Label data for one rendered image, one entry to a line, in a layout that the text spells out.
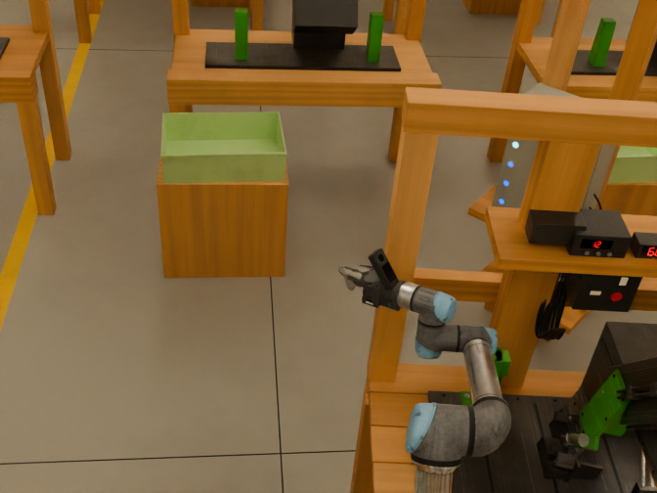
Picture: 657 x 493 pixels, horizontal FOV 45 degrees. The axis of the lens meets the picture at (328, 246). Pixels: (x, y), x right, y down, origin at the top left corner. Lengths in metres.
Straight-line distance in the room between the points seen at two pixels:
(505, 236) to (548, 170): 0.23
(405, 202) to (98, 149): 3.57
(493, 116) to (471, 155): 3.56
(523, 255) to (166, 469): 1.94
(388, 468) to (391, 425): 0.17
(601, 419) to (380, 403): 0.70
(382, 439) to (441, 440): 0.73
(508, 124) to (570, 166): 0.23
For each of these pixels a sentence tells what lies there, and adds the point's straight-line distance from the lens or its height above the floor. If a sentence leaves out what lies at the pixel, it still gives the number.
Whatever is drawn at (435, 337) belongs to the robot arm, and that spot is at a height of 1.38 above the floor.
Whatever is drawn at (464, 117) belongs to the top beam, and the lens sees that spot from 2.13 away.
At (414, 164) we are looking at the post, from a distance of 2.19.
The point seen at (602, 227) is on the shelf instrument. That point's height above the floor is 1.62.
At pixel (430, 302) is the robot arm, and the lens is 2.17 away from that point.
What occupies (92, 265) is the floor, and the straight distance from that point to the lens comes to 4.59.
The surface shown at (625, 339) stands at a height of 1.24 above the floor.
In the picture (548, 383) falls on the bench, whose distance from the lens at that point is 2.90.
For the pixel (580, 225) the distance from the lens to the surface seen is 2.32.
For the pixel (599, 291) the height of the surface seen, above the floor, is 1.43.
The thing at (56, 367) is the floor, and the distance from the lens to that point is 4.07.
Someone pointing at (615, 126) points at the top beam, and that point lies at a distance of 2.24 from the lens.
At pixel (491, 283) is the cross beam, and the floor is 1.27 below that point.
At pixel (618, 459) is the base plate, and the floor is 0.90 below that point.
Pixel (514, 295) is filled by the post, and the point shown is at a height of 1.30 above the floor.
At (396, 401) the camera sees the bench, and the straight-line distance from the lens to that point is 2.71.
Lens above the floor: 2.92
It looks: 39 degrees down
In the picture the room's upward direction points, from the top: 5 degrees clockwise
